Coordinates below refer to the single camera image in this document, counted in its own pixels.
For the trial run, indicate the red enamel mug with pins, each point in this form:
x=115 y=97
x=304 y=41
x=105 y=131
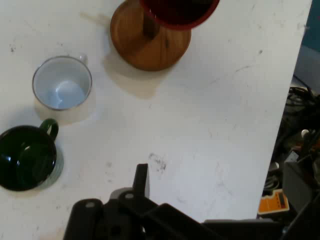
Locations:
x=180 y=12

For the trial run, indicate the dark green mug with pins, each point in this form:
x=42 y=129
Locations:
x=27 y=157

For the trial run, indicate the grey plastic box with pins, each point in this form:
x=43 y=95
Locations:
x=300 y=180

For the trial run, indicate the wooden mug tree stand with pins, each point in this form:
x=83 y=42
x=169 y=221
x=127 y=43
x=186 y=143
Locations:
x=150 y=55

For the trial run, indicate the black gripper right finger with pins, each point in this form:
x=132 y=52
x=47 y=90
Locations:
x=190 y=227

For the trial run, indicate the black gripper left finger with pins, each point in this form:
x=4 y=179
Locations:
x=117 y=217

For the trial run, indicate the white enamel mug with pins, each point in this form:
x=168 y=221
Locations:
x=62 y=87

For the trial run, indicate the yellow handheld tester device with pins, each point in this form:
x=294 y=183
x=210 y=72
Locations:
x=273 y=202

